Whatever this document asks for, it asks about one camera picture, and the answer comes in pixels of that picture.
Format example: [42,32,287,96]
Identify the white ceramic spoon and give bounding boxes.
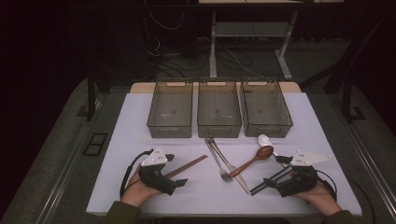
[257,133,280,157]

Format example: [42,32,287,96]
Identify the white metal desk frame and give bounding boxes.
[208,10,299,80]

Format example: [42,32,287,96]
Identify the brown wooden spoon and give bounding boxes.
[228,145,275,179]

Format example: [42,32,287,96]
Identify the brown wooden chopstick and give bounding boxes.
[163,154,208,179]
[165,155,209,180]

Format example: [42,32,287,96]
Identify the white table mat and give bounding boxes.
[86,91,363,217]

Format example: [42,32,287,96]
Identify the metal fork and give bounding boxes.
[204,138,233,184]

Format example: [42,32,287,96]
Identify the grey plastic bin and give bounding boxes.
[147,81,194,139]
[241,78,294,138]
[197,80,243,139]

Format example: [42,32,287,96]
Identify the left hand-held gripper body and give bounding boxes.
[138,147,178,196]

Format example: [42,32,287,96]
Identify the person's right hand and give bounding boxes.
[293,180,342,217]

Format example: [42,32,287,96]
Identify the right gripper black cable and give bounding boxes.
[316,169,339,200]

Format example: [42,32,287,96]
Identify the thin black cable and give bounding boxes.
[346,176,376,224]

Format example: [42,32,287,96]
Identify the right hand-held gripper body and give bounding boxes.
[276,150,332,199]

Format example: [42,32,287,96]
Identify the metal table knife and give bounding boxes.
[208,137,251,195]

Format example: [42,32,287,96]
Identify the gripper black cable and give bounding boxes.
[316,169,339,200]
[120,148,155,199]

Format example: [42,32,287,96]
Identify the person's left hand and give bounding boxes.
[120,169,163,208]

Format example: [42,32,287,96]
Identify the dark metal stand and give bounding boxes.
[76,66,106,122]
[340,71,368,124]

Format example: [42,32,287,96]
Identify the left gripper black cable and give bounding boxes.
[120,148,155,199]

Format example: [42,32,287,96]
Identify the white hanging cable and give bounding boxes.
[148,10,185,32]

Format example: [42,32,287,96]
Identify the black floor cable bundle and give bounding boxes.
[144,31,253,78]

